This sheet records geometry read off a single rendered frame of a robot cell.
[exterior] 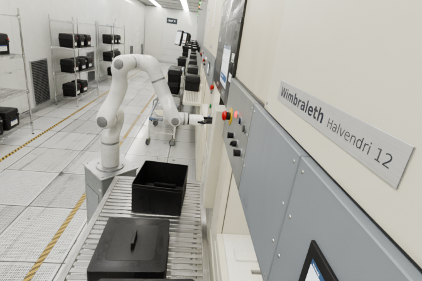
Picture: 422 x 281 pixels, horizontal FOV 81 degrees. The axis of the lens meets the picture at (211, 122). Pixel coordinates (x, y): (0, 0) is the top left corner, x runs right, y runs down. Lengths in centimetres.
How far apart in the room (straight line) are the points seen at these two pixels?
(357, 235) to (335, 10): 28
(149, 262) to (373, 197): 95
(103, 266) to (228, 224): 52
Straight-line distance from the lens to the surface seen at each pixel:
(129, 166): 191
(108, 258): 115
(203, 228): 141
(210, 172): 124
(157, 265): 111
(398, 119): 27
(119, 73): 158
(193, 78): 427
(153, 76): 155
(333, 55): 37
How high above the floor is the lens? 171
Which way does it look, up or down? 19 degrees down
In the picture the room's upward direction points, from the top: 7 degrees clockwise
